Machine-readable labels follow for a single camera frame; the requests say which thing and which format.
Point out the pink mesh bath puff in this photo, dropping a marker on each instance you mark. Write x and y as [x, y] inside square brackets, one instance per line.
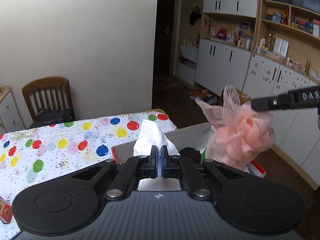
[240, 135]

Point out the white drawer side cabinet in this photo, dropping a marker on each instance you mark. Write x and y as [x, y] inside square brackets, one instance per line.
[10, 110]

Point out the small red bag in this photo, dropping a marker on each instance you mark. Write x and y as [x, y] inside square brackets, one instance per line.
[221, 33]

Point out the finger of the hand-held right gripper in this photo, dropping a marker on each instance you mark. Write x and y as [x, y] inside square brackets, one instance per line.
[270, 102]

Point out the white shopping bag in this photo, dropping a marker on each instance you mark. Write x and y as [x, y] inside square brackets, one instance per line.
[190, 51]

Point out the white lower cabinet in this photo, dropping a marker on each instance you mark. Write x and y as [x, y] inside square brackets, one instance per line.
[220, 67]

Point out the red orange small box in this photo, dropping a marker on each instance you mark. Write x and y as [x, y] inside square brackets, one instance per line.
[5, 210]

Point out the wooden open shelving unit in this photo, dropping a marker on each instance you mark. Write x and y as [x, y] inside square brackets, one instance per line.
[297, 50]

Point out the dark entrance door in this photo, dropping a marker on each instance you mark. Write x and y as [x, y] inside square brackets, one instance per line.
[165, 30]

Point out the white paper tissue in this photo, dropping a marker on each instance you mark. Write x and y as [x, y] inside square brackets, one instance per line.
[150, 135]

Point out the black plastic bag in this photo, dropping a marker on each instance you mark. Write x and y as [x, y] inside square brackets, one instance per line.
[50, 118]

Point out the balloon print tablecloth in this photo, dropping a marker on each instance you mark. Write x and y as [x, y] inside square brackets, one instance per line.
[62, 155]

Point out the red cardboard box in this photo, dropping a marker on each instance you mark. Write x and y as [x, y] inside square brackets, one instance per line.
[192, 135]

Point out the group of shoes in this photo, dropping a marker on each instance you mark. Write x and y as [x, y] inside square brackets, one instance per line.
[200, 95]

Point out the wooden chair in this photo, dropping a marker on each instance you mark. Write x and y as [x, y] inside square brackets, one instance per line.
[47, 92]

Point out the white sticker cabinet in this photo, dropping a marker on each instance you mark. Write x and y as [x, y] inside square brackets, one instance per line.
[265, 80]

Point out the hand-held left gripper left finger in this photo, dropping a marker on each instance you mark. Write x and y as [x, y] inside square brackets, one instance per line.
[155, 162]

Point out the black hanging bag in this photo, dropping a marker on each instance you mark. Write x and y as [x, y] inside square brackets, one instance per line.
[195, 16]

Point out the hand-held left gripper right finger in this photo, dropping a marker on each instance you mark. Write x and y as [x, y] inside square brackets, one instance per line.
[164, 162]

